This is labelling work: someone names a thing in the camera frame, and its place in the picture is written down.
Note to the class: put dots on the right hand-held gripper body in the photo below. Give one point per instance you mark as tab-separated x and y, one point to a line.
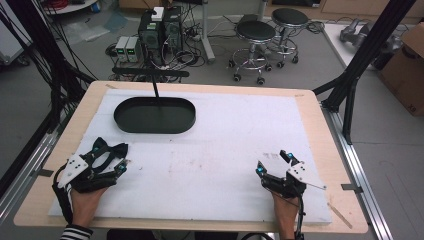
300	173

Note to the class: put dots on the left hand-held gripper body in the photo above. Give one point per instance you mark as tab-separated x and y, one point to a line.
75	166

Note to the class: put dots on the person's right hand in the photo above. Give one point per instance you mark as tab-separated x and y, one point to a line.
286	208

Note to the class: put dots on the person's left hand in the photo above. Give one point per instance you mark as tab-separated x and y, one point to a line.
86	205

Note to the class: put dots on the grey tape piece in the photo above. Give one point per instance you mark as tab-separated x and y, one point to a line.
351	187
45	172

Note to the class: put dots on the thin wooden stick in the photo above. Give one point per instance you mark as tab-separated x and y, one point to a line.
340	215

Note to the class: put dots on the white foam mat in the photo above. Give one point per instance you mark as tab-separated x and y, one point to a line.
206	150

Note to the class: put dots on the black stand with oval base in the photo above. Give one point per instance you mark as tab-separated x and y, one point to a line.
155	115

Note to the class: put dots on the white power supply unit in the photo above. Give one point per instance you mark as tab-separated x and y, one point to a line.
121	48
133	49

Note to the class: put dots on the black round stool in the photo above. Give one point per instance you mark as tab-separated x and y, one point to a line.
289	20
255	36

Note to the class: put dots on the black computer tower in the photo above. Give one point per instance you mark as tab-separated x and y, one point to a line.
173	30
150	35

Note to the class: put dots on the brown cardboard box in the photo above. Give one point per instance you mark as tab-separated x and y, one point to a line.
405	70

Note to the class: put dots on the grey table leg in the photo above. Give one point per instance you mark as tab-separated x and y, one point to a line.
206	33

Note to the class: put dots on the white box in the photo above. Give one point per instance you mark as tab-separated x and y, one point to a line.
157	14

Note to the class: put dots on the aluminium rail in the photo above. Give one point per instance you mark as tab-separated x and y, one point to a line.
361	180
23	173

